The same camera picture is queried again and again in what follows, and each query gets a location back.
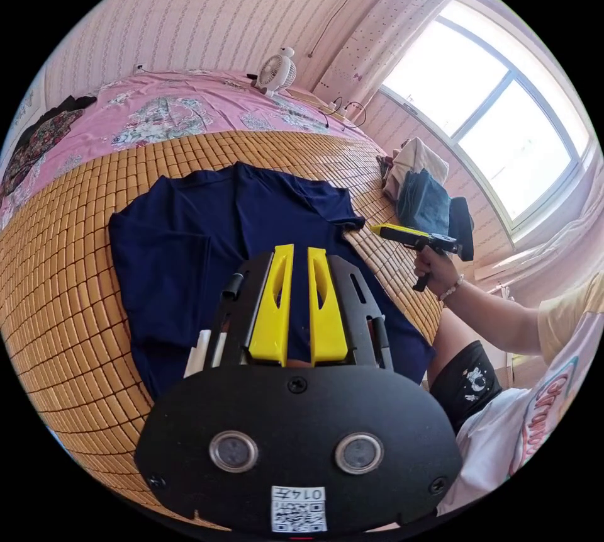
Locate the dark blue short sleeve shirt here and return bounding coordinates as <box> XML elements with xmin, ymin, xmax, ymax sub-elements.
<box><xmin>108</xmin><ymin>161</ymin><xmax>436</xmax><ymax>404</ymax></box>

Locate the window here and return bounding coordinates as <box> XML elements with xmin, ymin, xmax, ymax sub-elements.
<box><xmin>377</xmin><ymin>0</ymin><xmax>593</xmax><ymax>234</ymax></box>

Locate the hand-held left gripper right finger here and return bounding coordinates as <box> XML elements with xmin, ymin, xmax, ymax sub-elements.
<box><xmin>308</xmin><ymin>247</ymin><xmax>352</xmax><ymax>367</ymax></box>

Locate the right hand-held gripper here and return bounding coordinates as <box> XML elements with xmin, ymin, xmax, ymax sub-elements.
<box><xmin>369</xmin><ymin>223</ymin><xmax>462</xmax><ymax>293</ymax></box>

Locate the person's body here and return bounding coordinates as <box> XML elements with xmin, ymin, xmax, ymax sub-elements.
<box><xmin>427</xmin><ymin>270</ymin><xmax>604</xmax><ymax>518</ymax></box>

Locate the pink dotted curtain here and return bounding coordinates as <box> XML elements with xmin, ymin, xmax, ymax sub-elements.
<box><xmin>313</xmin><ymin>0</ymin><xmax>462</xmax><ymax>104</ymax></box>

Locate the person's right forearm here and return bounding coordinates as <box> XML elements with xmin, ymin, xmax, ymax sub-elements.
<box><xmin>439</xmin><ymin>274</ymin><xmax>546</xmax><ymax>357</ymax></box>

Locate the person's right hand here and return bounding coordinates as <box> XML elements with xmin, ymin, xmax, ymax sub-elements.
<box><xmin>414</xmin><ymin>247</ymin><xmax>466</xmax><ymax>302</ymax></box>

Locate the dark floral garment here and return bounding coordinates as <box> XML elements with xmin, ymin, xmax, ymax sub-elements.
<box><xmin>0</xmin><ymin>95</ymin><xmax>98</xmax><ymax>204</ymax></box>

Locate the pile of clothes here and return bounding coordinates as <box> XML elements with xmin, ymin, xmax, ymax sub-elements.
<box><xmin>376</xmin><ymin>136</ymin><xmax>453</xmax><ymax>237</ymax></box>

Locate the small white fan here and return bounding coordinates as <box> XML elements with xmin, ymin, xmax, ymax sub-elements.
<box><xmin>249</xmin><ymin>47</ymin><xmax>299</xmax><ymax>99</ymax></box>

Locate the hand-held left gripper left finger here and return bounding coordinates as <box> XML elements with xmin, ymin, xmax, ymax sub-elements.
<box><xmin>247</xmin><ymin>243</ymin><xmax>294</xmax><ymax>367</ymax></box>

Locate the bed with woven mat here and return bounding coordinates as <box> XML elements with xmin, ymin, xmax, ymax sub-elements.
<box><xmin>0</xmin><ymin>69</ymin><xmax>445</xmax><ymax>531</ymax></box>

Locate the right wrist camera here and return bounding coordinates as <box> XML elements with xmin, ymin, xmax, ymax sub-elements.
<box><xmin>449</xmin><ymin>196</ymin><xmax>474</xmax><ymax>263</ymax></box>

